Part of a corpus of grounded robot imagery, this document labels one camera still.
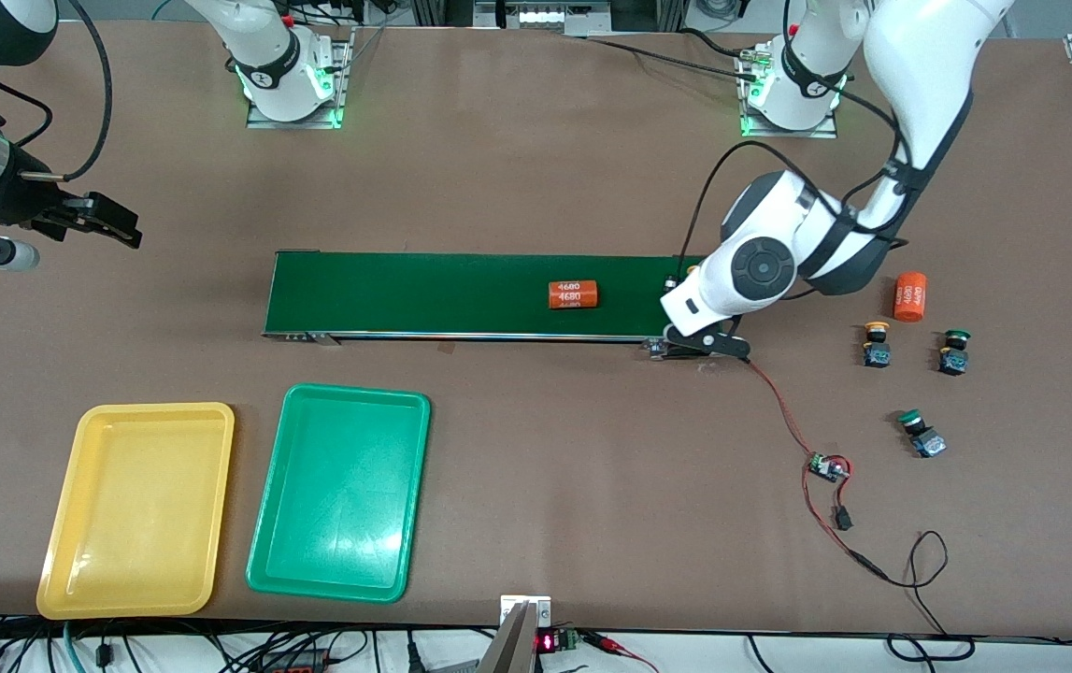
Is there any thin black looped cable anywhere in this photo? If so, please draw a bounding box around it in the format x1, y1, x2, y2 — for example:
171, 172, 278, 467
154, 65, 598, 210
849, 530, 976, 660

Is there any black cable across table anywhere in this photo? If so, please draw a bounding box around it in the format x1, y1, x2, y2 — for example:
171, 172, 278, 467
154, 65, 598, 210
582, 36, 761, 85

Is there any black power strip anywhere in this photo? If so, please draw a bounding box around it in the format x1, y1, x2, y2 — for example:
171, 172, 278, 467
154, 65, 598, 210
255, 645, 336, 673

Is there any silver mounting bracket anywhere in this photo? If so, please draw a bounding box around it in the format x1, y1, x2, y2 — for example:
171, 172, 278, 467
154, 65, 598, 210
500, 595, 552, 629

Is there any short black looped cable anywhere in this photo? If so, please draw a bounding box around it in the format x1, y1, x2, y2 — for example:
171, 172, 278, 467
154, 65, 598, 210
0, 65, 53, 149

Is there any aluminium frame with light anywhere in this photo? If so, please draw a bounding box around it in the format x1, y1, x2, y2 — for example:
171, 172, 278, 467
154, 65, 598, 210
409, 0, 691, 38

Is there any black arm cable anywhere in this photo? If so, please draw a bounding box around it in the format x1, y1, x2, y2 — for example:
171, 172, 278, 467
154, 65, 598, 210
680, 70, 915, 272
21, 0, 114, 183

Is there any green conveyor belt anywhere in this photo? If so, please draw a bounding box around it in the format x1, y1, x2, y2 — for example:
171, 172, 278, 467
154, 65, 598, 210
262, 250, 728, 361

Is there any green plastic tray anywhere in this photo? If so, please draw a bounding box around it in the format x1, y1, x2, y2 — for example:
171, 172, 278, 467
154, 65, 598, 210
246, 383, 432, 604

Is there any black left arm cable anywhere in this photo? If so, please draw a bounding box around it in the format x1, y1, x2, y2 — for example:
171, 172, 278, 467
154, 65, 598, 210
680, 70, 915, 272

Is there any red and black wire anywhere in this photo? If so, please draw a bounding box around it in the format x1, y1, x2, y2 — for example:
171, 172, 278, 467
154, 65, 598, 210
746, 360, 892, 585

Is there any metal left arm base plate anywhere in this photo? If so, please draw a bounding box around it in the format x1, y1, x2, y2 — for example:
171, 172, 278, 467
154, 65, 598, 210
739, 47, 840, 139

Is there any grey metal pole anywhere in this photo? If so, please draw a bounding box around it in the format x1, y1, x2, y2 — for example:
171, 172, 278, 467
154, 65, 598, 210
478, 603, 536, 673

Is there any green push button switch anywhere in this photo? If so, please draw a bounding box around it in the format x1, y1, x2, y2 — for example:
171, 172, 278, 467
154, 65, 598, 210
938, 329, 972, 377
898, 408, 948, 459

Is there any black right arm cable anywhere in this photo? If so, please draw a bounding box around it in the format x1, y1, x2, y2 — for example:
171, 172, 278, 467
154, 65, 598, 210
21, 0, 114, 183

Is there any orange printed cylinder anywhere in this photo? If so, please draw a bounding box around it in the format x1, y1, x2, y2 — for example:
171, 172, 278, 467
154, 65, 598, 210
549, 279, 601, 310
893, 271, 929, 323

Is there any yellow plastic tray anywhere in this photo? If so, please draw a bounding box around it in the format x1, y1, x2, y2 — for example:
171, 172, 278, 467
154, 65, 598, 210
36, 402, 236, 620

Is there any red clip lead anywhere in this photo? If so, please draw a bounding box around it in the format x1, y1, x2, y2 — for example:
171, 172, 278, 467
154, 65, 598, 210
580, 631, 660, 673

